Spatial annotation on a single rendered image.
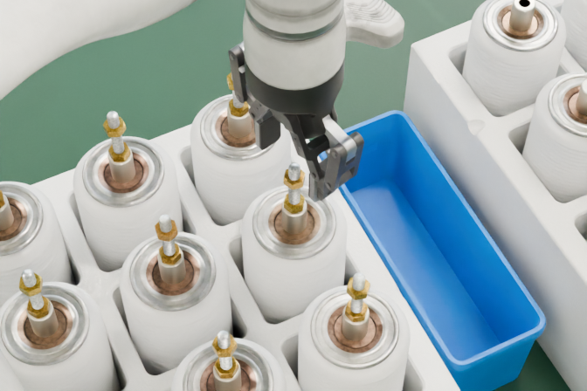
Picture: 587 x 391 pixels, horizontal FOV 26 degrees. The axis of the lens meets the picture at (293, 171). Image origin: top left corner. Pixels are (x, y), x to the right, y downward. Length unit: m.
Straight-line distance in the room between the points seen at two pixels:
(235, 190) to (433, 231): 0.30
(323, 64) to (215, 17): 0.73
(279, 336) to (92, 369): 0.17
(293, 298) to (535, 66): 0.34
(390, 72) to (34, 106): 0.44
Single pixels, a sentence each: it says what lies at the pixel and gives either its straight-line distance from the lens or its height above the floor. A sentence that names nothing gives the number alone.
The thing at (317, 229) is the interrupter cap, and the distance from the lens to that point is 1.14.
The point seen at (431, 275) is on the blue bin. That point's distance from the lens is 1.41.
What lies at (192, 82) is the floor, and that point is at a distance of 1.56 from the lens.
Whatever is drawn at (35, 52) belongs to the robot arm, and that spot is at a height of 0.73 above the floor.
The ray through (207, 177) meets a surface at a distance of 1.21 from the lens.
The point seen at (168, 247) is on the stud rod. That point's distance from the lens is 1.07.
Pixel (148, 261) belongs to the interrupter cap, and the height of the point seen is 0.25.
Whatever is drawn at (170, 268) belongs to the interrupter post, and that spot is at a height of 0.28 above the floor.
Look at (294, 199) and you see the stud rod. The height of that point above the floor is 0.30.
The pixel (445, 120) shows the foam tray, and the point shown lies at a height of 0.14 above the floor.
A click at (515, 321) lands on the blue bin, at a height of 0.07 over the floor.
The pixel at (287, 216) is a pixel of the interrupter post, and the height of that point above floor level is 0.28.
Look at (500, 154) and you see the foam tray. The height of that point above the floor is 0.18.
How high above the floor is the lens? 1.22
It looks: 56 degrees down
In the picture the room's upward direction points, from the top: straight up
